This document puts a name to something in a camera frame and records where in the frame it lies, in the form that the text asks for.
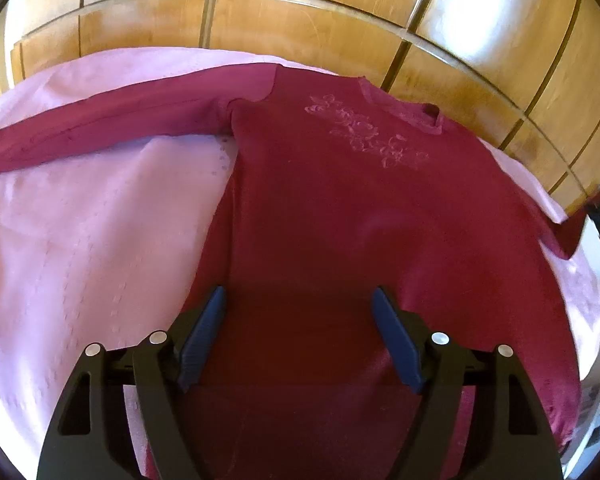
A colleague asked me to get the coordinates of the pink bedspread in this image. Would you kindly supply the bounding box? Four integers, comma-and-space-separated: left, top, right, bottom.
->
0, 48, 600, 479

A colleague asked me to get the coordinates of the dark red long-sleeve shirt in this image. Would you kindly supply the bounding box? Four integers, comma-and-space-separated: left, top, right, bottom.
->
0, 64, 582, 479

